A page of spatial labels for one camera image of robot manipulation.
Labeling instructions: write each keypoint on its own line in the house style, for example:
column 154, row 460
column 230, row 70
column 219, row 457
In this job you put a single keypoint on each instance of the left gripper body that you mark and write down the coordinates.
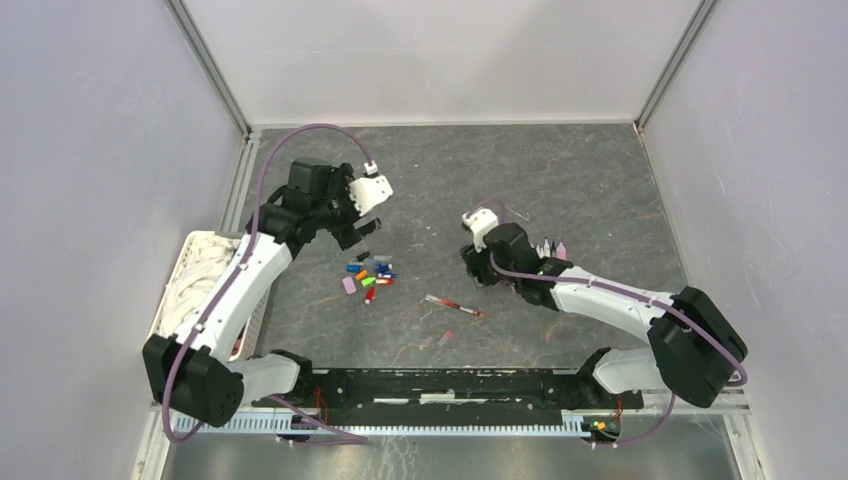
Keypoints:
column 342, row 229

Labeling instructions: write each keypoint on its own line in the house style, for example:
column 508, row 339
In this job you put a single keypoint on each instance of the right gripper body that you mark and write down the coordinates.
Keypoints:
column 483, row 268

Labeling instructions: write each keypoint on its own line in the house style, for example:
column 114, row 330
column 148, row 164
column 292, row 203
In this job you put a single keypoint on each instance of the pink highlighter cap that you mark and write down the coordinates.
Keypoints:
column 349, row 284

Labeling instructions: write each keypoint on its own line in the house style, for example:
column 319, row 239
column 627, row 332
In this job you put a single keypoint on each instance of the green marker cap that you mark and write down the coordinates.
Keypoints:
column 368, row 281

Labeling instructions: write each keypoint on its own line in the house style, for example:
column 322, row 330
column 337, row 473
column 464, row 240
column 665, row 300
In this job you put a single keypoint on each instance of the clear pink pen cap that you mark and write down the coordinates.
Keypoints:
column 445, row 338

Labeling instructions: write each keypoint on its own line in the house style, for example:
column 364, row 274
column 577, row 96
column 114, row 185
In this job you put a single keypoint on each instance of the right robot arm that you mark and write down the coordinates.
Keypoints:
column 690, row 349

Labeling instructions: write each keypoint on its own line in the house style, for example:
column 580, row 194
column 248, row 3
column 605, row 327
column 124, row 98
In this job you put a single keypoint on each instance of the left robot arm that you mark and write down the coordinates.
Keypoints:
column 192, row 371

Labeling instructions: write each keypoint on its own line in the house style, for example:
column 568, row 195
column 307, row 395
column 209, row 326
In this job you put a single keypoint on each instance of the white perforated basket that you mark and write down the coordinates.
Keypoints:
column 192, row 291

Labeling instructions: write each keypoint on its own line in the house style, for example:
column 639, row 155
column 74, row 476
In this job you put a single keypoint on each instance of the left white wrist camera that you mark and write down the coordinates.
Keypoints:
column 368, row 192

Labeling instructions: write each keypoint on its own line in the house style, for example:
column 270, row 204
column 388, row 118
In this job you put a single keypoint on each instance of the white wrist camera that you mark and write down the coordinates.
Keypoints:
column 479, row 223
column 368, row 192

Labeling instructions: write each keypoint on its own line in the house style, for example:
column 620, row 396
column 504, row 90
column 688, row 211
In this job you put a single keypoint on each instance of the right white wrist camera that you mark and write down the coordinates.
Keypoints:
column 479, row 223

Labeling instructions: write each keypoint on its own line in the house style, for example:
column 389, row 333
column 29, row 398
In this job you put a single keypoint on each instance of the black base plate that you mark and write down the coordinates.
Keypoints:
column 473, row 397

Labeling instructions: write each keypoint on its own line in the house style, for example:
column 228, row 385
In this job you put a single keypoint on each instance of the slotted cable duct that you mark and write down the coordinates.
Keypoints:
column 284, row 422

